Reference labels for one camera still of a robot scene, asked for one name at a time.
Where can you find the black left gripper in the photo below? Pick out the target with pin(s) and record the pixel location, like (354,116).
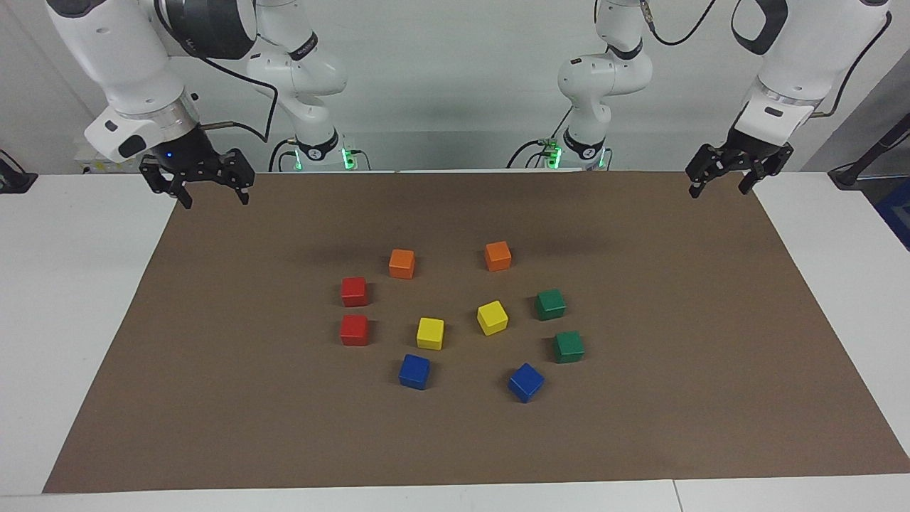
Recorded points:
(752,148)

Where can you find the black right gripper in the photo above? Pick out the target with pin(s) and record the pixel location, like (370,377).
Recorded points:
(183,151)

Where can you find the red wooden block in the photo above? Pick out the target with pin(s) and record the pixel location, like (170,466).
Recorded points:
(354,331)
(354,292)

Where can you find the green wooden block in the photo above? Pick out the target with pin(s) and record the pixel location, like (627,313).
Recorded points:
(550,305)
(569,348)

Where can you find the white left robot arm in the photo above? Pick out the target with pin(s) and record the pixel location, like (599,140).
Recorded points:
(803,64)

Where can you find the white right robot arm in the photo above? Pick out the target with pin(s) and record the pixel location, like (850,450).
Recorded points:
(106,50)

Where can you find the black stand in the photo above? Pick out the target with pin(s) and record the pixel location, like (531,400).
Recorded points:
(864,162)

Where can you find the blue box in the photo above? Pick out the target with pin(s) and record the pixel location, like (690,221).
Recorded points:
(897,217)

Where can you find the black clamp foot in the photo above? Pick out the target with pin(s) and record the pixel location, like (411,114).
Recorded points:
(15,181)

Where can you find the orange wooden block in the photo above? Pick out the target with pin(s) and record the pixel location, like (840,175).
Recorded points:
(402,264)
(498,257)

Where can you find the yellow wooden block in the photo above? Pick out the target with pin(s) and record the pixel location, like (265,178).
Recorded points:
(492,318)
(430,333)

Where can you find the blue wooden block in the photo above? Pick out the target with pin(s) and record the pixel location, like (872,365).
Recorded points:
(525,383)
(414,372)

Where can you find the brown table mat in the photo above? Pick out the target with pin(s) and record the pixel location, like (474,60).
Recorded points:
(455,427)

